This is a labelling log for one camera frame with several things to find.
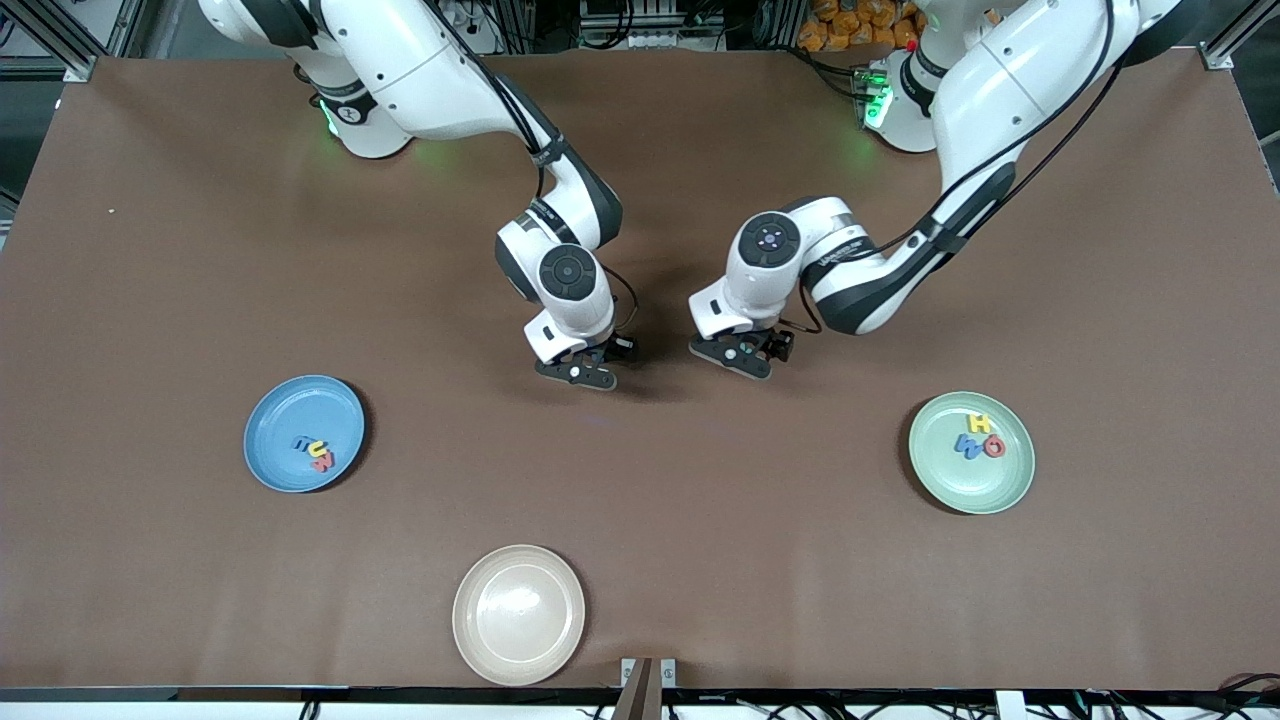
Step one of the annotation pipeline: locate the beige plate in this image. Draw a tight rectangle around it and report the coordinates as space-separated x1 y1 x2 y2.
452 544 587 687

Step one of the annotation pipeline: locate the blue plate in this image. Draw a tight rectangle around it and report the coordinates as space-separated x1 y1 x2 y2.
243 375 367 494

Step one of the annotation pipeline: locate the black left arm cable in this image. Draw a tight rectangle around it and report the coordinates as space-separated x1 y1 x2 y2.
780 0 1126 336

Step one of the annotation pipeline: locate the pale green plate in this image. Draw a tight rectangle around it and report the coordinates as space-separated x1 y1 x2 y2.
908 391 1036 516

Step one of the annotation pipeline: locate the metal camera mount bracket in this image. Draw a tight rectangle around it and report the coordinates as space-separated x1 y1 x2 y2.
620 656 678 720

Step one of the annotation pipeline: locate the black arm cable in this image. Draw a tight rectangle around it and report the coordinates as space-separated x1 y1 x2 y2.
780 0 1126 336
430 0 641 336

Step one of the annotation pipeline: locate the grey base connector box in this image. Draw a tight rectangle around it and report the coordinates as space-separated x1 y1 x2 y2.
852 62 893 131

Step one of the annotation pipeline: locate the black cable bundle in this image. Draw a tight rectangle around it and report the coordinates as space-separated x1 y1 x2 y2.
1215 672 1280 713

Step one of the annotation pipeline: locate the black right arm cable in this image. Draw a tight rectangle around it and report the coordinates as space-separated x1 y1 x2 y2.
430 0 641 336

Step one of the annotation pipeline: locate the orange packets pile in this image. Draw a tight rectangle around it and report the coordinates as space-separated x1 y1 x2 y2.
797 0 926 51

